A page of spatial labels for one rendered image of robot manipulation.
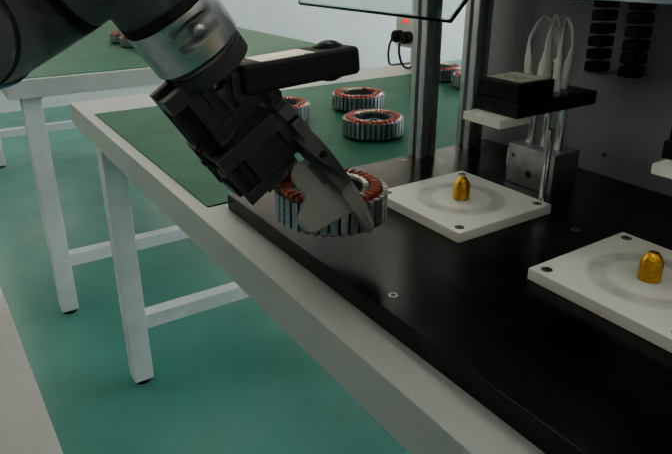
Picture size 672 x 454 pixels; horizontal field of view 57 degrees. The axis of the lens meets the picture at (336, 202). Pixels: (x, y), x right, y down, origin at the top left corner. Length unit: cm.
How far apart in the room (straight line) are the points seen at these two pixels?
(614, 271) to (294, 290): 30
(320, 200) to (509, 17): 57
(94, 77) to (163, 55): 142
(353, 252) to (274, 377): 112
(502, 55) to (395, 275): 52
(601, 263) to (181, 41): 43
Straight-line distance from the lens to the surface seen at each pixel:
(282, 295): 62
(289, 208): 57
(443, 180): 82
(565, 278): 60
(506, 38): 102
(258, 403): 165
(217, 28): 48
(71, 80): 188
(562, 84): 83
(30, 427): 51
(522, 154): 85
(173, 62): 48
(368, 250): 64
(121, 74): 191
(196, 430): 160
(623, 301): 58
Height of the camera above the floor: 105
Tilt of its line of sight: 22 degrees down
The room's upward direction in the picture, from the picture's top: straight up
